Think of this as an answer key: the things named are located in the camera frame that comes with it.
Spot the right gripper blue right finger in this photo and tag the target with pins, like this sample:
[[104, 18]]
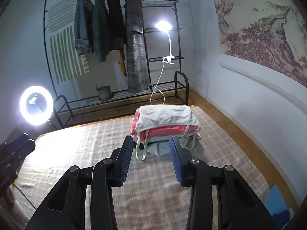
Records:
[[180, 158]]

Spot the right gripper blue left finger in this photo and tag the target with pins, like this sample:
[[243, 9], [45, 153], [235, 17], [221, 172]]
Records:
[[121, 161]]

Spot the white camisole top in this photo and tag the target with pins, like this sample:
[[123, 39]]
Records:
[[141, 147]]

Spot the stack of folded clothes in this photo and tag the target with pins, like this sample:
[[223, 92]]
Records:
[[160, 145]]

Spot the black metal clothes rack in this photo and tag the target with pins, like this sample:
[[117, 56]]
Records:
[[84, 110]]

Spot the pink folded garment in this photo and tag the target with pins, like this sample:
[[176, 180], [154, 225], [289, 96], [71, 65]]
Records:
[[160, 124]]

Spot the beige plaid bed blanket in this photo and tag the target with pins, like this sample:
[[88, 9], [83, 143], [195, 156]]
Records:
[[151, 197]]

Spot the phone holder clamp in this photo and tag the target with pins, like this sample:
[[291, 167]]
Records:
[[32, 101]]

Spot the potted plant green pot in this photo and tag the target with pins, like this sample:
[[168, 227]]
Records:
[[104, 92]]

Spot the green striped white rug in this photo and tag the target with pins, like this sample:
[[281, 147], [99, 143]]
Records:
[[60, 26]]

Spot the yellow hanging garment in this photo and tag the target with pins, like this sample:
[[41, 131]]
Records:
[[122, 62]]

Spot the white clip desk lamp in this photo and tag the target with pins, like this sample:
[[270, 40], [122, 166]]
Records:
[[165, 27]]

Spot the black hanging coat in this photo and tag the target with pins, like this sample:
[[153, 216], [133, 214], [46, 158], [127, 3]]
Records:
[[117, 30]]

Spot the dark green jacket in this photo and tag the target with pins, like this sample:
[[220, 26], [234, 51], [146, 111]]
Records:
[[101, 38]]

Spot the blue denim jacket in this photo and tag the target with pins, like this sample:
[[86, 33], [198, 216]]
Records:
[[83, 31]]

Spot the white ring light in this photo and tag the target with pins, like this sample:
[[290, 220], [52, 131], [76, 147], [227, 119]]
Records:
[[39, 113]]

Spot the landscape painting wall tapestry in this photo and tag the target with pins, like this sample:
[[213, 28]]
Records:
[[271, 33]]

